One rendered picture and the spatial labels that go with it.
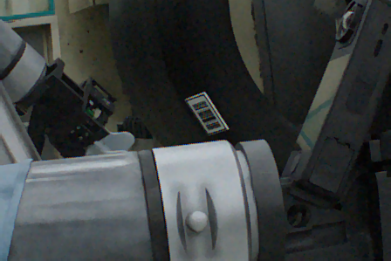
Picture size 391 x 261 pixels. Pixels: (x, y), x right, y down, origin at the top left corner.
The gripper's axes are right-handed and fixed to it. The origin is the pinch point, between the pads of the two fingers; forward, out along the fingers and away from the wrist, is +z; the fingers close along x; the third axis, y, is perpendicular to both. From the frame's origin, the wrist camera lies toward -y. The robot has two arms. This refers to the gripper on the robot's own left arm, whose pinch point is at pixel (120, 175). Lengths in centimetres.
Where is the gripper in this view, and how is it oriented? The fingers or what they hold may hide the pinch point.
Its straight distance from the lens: 122.4
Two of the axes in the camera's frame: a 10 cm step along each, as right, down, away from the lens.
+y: 7.5, -4.5, -4.8
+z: 6.5, 5.9, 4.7
